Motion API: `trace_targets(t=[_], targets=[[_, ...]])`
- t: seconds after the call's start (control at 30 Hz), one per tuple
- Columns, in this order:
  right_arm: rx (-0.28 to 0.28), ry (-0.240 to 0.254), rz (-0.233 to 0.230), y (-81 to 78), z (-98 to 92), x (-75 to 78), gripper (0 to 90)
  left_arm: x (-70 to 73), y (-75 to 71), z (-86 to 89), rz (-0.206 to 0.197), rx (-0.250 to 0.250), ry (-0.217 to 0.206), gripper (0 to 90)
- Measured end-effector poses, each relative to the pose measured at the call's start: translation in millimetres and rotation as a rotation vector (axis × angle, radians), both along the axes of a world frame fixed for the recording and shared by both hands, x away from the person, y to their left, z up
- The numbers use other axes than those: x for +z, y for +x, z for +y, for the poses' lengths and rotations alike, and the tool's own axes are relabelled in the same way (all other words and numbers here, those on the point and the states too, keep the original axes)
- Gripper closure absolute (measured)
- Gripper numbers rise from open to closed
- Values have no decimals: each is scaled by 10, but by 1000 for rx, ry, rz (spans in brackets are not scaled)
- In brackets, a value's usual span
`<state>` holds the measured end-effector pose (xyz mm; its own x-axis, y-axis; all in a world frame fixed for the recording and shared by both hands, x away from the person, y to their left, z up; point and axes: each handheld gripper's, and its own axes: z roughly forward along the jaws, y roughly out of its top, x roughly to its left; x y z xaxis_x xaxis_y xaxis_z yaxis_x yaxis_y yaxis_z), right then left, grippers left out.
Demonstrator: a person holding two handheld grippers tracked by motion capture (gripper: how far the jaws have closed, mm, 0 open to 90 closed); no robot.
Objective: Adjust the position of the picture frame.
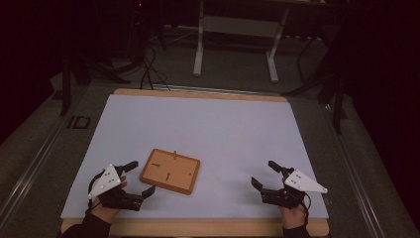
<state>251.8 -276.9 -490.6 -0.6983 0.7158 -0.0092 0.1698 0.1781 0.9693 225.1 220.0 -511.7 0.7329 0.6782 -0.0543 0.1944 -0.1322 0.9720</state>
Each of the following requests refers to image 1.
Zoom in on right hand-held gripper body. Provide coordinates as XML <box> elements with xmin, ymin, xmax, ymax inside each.
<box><xmin>260</xmin><ymin>166</ymin><xmax>329</xmax><ymax>210</ymax></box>

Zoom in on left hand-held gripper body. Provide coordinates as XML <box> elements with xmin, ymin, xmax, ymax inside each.
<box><xmin>87</xmin><ymin>164</ymin><xmax>146</xmax><ymax>212</ymax></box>

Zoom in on orange square wooden board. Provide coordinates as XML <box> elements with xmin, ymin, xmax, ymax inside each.
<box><xmin>139</xmin><ymin>148</ymin><xmax>202</xmax><ymax>196</ymax></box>

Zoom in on person's left hand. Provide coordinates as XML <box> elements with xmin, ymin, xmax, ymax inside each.
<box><xmin>89</xmin><ymin>175</ymin><xmax>129</xmax><ymax>225</ymax></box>

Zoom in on person's right hand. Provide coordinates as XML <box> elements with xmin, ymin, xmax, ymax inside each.
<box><xmin>279</xmin><ymin>201</ymin><xmax>309</xmax><ymax>230</ymax></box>

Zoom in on white foam mat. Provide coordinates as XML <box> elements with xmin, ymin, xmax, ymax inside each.
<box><xmin>59</xmin><ymin>93</ymin><xmax>330</xmax><ymax>220</ymax></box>

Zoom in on black metal stand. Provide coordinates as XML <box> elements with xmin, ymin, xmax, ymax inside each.
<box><xmin>280</xmin><ymin>31</ymin><xmax>350</xmax><ymax>136</ymax></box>
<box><xmin>58</xmin><ymin>53</ymin><xmax>73</xmax><ymax>117</ymax></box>

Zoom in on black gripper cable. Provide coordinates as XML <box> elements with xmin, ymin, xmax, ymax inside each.
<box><xmin>86</xmin><ymin>171</ymin><xmax>104</xmax><ymax>212</ymax></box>
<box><xmin>302</xmin><ymin>191</ymin><xmax>313</xmax><ymax>222</ymax></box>

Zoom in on grey metal floor rail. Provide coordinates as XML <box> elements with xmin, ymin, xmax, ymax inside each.
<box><xmin>320</xmin><ymin>104</ymin><xmax>387</xmax><ymax>238</ymax></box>
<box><xmin>0</xmin><ymin>110</ymin><xmax>68</xmax><ymax>227</ymax></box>

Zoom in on black floor cables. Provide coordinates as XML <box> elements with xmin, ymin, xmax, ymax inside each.
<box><xmin>140</xmin><ymin>41</ymin><xmax>172</xmax><ymax>92</ymax></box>

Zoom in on white metal desk frame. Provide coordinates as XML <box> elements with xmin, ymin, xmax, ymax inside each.
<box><xmin>192</xmin><ymin>0</ymin><xmax>292</xmax><ymax>84</ymax></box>

